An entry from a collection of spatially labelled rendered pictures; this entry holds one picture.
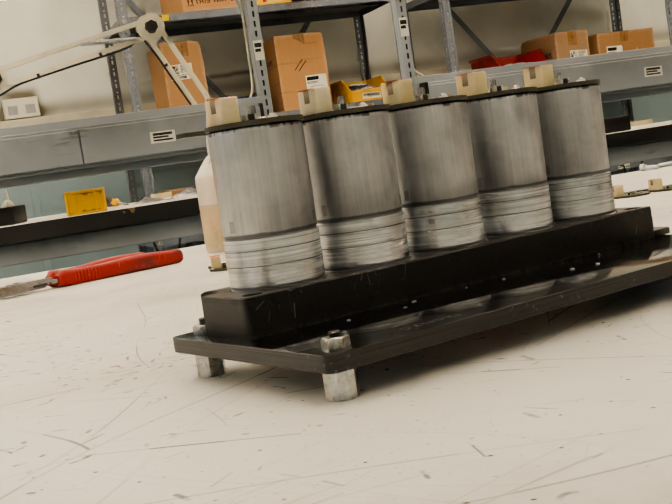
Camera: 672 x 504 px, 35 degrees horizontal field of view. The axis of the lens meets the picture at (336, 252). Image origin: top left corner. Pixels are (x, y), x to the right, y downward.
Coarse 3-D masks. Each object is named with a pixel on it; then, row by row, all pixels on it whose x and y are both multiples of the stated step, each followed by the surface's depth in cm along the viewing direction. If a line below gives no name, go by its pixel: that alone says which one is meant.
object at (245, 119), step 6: (246, 114) 26; (252, 114) 26; (276, 114) 27; (282, 114) 27; (300, 114) 26; (246, 120) 26; (252, 120) 26; (258, 120) 26; (264, 120) 26; (270, 120) 26; (276, 120) 26; (282, 120) 26; (216, 126) 26; (222, 126) 26; (228, 126) 26; (234, 126) 26; (240, 126) 26; (210, 132) 27
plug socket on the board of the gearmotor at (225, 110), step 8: (232, 96) 26; (208, 104) 26; (216, 104) 26; (224, 104) 26; (232, 104) 26; (208, 112) 26; (216, 112) 26; (224, 112) 26; (232, 112) 26; (208, 120) 26; (216, 120) 26; (224, 120) 26; (232, 120) 26; (240, 120) 26
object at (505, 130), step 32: (512, 96) 30; (480, 128) 31; (512, 128) 31; (480, 160) 31; (512, 160) 31; (544, 160) 31; (480, 192) 31; (512, 192) 31; (544, 192) 31; (512, 224) 31; (544, 224) 31
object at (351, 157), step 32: (320, 128) 27; (352, 128) 27; (384, 128) 28; (320, 160) 28; (352, 160) 27; (384, 160) 28; (320, 192) 28; (352, 192) 27; (384, 192) 28; (320, 224) 28; (352, 224) 28; (384, 224) 28; (352, 256) 28; (384, 256) 28
